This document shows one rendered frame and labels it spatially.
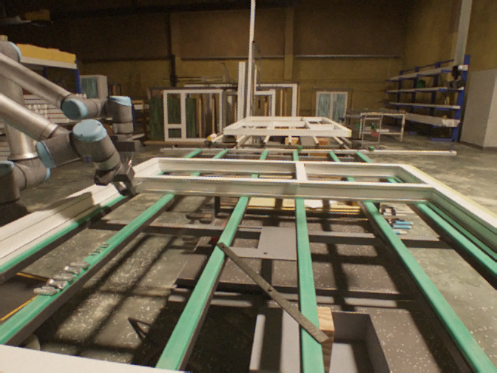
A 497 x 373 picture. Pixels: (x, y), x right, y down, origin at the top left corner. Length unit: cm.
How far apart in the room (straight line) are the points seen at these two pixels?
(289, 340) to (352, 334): 24
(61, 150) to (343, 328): 102
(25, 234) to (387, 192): 131
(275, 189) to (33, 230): 89
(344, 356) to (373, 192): 68
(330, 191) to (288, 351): 73
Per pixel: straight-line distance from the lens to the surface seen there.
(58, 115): 596
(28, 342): 199
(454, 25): 1306
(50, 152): 113
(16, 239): 110
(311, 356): 60
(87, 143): 110
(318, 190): 135
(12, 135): 193
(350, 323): 102
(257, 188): 135
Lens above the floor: 128
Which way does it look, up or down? 16 degrees down
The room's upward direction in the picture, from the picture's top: straight up
